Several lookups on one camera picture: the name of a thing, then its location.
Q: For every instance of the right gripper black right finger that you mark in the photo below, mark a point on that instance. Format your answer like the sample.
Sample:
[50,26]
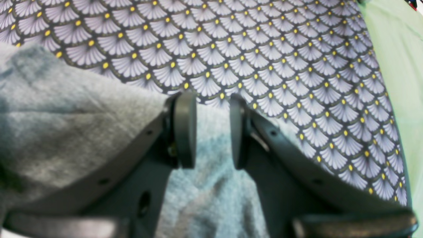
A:
[299,199]

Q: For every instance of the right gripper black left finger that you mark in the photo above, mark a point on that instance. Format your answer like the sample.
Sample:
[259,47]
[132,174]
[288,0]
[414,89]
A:
[123,198]

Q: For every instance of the grey T-shirt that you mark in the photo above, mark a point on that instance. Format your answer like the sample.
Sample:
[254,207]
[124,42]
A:
[58,123]

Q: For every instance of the patterned fan-print tablecloth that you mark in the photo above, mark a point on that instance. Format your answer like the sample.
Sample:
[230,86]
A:
[308,63]

